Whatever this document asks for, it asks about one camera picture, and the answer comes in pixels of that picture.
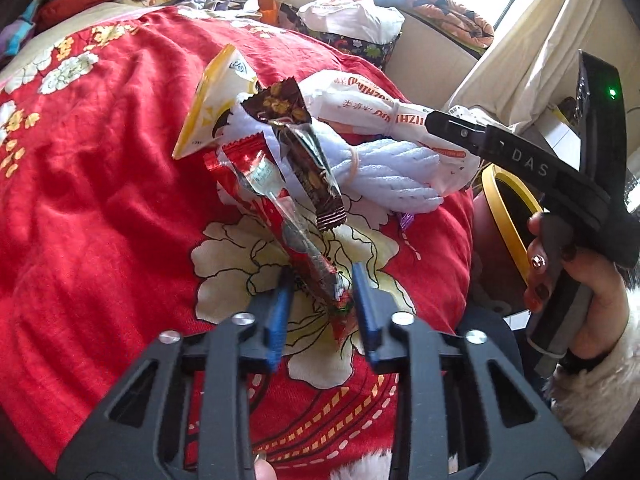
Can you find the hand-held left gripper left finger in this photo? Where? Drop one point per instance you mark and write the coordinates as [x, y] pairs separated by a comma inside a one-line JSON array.
[[277, 310]]

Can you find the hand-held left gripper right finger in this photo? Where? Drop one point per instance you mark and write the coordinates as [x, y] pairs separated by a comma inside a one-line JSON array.
[[364, 310]]

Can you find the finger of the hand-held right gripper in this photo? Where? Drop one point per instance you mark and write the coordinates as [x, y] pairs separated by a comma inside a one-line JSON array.
[[455, 127]]

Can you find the red snack wrapper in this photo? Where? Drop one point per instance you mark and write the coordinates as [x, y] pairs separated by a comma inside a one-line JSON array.
[[300, 245]]

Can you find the yellow rimmed bin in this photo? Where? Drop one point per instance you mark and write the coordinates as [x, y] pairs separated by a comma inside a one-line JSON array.
[[515, 255]]

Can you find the white printed plastic bag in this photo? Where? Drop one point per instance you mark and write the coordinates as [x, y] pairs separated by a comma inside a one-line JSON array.
[[360, 105]]

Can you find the brown snack wrapper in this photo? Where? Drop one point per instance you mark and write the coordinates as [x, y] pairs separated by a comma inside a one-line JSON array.
[[305, 170]]

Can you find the yellow snack packet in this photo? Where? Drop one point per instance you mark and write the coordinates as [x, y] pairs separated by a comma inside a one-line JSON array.
[[210, 95]]

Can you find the person's right forearm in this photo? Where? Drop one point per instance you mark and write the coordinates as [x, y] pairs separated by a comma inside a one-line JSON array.
[[600, 400]]

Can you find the person's right hand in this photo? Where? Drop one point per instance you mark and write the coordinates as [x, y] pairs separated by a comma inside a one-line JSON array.
[[605, 310]]

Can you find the person's left hand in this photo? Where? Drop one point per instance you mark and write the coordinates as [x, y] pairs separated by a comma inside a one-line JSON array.
[[265, 470]]

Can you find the white fluffy cloth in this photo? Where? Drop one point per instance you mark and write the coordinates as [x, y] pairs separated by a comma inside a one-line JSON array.
[[390, 175]]

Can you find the small purple wrapper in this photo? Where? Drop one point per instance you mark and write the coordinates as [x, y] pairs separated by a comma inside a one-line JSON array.
[[406, 220]]

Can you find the orange floral cushion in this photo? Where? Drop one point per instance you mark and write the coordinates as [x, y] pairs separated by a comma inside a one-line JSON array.
[[450, 15]]

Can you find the dinosaur print bag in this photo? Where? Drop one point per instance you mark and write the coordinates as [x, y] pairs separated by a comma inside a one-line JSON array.
[[360, 50]]

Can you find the red floral blanket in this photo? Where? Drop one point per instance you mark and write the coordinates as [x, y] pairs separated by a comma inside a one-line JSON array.
[[100, 210]]

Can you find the orange bag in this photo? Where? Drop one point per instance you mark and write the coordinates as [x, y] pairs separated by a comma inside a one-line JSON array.
[[267, 7]]

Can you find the beige bed sheet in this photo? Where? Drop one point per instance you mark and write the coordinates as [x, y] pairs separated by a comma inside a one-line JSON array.
[[35, 55]]

